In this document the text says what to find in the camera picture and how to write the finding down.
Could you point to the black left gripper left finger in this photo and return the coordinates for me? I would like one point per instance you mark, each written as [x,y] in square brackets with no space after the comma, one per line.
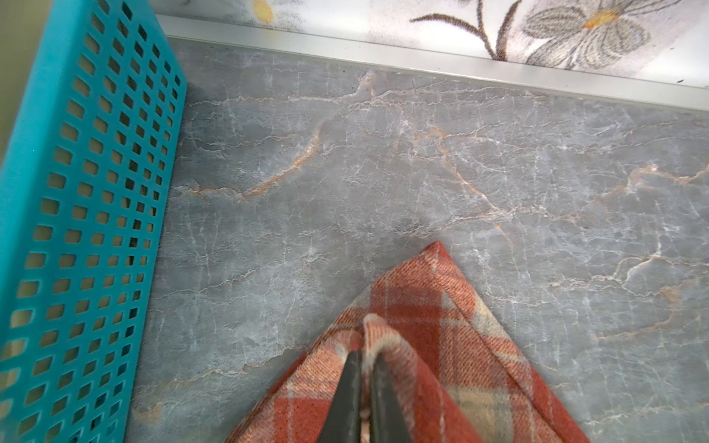
[343,422]

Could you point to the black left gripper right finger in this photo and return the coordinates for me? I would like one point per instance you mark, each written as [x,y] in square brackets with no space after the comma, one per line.
[387,424]

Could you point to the red plaid wool skirt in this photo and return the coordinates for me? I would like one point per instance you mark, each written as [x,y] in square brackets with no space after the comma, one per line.
[456,372]

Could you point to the teal plastic basket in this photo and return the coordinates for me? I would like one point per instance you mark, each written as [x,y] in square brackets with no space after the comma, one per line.
[84,186]

